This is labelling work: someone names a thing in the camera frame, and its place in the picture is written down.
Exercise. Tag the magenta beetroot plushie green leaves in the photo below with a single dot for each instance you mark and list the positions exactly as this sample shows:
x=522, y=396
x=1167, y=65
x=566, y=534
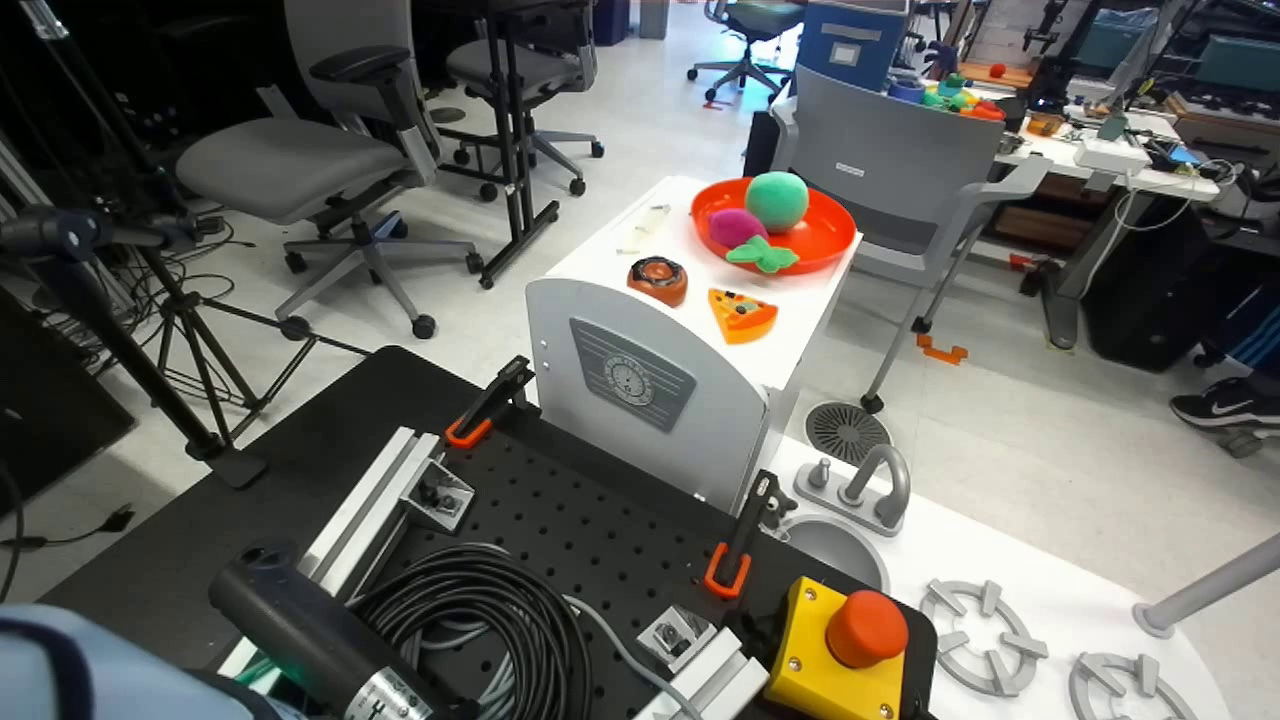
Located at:
x=728, y=225

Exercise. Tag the green ball plushie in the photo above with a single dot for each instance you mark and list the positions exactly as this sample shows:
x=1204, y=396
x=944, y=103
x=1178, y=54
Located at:
x=777, y=201

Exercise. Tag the orange plate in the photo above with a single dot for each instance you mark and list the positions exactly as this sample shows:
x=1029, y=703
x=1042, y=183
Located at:
x=821, y=225

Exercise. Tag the chocolate donut toy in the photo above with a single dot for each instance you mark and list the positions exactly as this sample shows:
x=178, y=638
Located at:
x=658, y=282

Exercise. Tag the pizza slice toy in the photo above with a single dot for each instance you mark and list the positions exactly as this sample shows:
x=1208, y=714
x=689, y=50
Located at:
x=741, y=316

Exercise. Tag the white toy kitchen cabinet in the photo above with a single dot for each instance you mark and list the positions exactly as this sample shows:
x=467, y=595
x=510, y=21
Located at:
x=722, y=441

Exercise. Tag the black perforated breadboard table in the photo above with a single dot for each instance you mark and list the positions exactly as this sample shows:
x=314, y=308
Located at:
x=585, y=520

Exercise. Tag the grey round floor disc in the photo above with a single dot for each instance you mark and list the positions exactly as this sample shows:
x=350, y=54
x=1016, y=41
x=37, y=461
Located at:
x=843, y=435

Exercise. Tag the grey toy faucet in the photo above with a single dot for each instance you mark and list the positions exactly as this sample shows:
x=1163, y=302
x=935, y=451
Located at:
x=886, y=465

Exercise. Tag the grey toy sink bowl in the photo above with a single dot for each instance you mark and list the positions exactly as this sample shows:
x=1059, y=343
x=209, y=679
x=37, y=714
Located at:
x=833, y=551

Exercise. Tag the orange floor marker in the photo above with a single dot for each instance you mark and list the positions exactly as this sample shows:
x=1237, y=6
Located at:
x=943, y=353

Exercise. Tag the black office chair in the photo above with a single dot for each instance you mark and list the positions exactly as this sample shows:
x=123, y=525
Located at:
x=532, y=65

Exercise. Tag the grey plastic visitor chair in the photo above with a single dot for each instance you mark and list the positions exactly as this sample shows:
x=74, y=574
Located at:
x=892, y=147

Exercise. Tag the yellow emergency stop red button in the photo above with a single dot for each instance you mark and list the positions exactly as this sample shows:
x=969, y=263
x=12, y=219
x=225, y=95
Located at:
x=814, y=655

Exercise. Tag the white toy stovetop board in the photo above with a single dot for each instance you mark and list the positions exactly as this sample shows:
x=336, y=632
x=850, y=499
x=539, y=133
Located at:
x=935, y=545

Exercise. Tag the dark swivel office chair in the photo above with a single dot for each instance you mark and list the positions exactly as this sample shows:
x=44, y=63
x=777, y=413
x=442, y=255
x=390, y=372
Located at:
x=763, y=16

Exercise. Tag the pile of colourful toys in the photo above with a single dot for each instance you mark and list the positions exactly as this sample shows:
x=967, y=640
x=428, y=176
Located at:
x=955, y=98

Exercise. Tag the grey office chair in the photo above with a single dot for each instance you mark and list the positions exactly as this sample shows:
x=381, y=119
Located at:
x=281, y=165

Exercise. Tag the blue storage bin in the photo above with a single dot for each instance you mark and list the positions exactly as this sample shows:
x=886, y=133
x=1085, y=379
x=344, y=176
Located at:
x=882, y=27

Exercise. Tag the black cylinder with silver end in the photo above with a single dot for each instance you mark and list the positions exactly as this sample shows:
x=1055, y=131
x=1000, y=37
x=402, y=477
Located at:
x=304, y=632

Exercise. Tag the white desk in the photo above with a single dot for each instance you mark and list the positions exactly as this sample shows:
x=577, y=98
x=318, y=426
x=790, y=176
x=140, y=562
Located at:
x=1066, y=158

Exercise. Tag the grey toy burner grate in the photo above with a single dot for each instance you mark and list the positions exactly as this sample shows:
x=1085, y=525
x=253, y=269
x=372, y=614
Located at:
x=1024, y=645
x=1145, y=672

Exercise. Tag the seated person in jeans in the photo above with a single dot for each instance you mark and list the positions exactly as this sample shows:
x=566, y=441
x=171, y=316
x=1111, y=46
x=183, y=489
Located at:
x=1224, y=406

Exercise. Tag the grey metal pole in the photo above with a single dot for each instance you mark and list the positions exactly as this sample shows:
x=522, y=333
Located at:
x=1213, y=581

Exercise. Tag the black desk frame leg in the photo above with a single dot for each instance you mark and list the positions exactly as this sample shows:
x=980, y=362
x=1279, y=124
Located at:
x=512, y=174

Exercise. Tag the small silver mounting bracket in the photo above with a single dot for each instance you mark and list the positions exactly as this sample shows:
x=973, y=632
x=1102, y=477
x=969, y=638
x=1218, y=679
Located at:
x=678, y=638
x=442, y=499

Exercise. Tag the aluminium extrusion rail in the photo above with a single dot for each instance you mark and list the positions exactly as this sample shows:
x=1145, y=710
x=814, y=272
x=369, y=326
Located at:
x=722, y=683
x=364, y=512

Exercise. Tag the black camera tripod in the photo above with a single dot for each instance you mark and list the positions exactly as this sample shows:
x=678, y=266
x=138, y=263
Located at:
x=125, y=343

